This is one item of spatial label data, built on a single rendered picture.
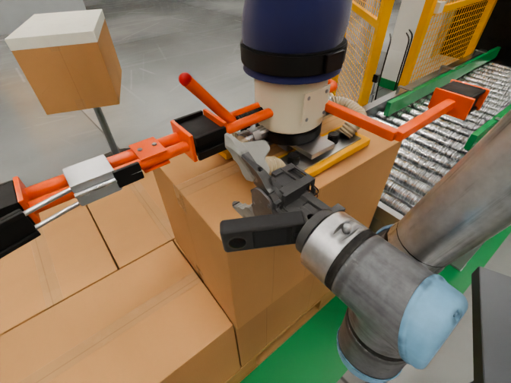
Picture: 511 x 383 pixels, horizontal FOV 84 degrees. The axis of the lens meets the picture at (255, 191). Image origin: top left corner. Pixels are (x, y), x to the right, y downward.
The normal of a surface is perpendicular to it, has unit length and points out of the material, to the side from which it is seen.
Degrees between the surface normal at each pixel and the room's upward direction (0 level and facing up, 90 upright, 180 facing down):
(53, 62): 90
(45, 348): 0
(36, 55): 90
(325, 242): 36
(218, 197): 0
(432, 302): 14
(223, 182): 0
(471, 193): 84
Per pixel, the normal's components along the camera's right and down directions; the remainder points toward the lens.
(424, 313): -0.40, -0.40
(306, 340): -0.02, -0.73
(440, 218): -0.88, 0.26
